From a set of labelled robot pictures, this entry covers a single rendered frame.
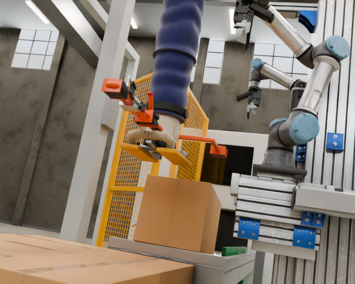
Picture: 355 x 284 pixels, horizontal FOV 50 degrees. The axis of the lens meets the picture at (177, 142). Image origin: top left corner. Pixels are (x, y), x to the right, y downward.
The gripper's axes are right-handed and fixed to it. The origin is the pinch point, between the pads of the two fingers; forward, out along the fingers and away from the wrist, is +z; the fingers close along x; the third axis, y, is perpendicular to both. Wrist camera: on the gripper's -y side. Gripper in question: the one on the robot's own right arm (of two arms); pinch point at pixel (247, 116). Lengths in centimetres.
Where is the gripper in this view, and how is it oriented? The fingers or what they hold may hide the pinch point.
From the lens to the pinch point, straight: 262.0
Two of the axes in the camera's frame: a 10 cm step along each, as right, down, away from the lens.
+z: -1.6, 9.6, -2.2
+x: 1.7, 2.4, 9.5
